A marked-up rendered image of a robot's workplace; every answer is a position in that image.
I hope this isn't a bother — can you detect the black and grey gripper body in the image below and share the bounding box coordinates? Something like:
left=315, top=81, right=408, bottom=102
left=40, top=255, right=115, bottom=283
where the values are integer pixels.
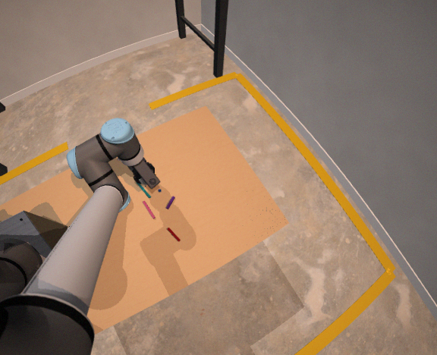
left=128, top=157, right=151, bottom=178

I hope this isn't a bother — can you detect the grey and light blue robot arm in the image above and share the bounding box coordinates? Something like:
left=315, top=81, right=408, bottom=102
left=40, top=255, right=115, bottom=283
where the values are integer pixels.
left=0, top=118, right=160, bottom=355

